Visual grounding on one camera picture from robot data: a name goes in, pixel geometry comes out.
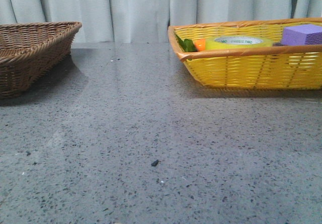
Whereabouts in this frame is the brown wicker basket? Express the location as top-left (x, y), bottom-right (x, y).
top-left (1, 22), bottom-right (82, 99)

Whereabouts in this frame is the yellow woven plastic basket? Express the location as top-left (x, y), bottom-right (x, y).
top-left (168, 18), bottom-right (321, 90)

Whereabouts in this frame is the purple foam block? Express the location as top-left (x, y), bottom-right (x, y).
top-left (281, 24), bottom-right (321, 46)

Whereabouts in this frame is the small black debris chip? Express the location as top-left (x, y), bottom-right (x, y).
top-left (151, 160), bottom-right (159, 167)

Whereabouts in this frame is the yellow tape roll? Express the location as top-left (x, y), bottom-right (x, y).
top-left (205, 36), bottom-right (273, 50)

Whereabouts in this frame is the orange toy carrot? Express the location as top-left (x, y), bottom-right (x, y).
top-left (176, 35), bottom-right (206, 52)

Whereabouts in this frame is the white curtain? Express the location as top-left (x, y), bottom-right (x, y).
top-left (1, 0), bottom-right (321, 43)

